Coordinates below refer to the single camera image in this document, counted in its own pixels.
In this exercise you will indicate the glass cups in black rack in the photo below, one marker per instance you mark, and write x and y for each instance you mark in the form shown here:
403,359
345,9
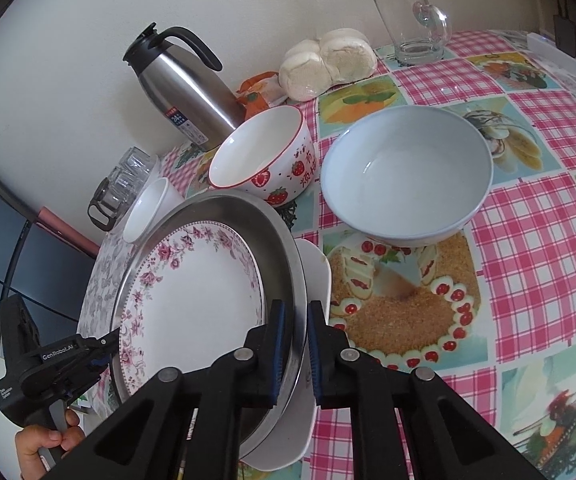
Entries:
128,170

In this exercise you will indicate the stainless steel plate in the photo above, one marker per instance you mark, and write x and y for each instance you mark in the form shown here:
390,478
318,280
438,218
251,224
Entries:
248,220

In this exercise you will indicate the white square plate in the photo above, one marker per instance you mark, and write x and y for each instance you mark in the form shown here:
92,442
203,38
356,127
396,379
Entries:
315,270

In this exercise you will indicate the strawberry print bowl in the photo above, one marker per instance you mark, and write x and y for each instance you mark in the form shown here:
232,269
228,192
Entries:
253,150

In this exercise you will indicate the orange snack packet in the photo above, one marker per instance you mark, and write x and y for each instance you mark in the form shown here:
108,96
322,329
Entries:
260,95

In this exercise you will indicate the bag of steamed buns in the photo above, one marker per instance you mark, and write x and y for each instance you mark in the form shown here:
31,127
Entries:
328,65

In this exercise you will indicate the stainless steel thermos carafe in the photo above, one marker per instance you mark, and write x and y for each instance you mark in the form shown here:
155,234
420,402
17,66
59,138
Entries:
188,85

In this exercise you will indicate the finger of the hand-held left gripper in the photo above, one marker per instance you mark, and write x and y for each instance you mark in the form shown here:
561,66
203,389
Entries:
105,342

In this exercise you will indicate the clear glass mug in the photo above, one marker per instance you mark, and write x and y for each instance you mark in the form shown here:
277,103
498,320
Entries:
408,30

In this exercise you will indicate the person's left hand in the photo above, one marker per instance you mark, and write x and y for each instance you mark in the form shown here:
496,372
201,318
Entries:
33,445

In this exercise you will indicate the round floral rim plate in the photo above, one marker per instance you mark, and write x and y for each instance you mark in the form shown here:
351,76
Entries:
198,300

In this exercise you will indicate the light blue bowl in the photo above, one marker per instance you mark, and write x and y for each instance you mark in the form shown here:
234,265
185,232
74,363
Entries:
408,185

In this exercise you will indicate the black charger adapter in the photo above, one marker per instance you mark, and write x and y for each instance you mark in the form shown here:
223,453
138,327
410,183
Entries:
565,30

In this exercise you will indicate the white power strip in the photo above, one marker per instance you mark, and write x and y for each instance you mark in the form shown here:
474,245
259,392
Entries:
553,52

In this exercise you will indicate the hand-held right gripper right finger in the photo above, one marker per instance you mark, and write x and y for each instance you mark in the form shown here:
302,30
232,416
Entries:
315,350

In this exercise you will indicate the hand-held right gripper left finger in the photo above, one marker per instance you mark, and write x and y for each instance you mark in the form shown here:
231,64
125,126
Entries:
278,345

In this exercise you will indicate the small white cup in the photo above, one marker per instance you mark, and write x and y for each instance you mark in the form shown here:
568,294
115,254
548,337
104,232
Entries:
148,210

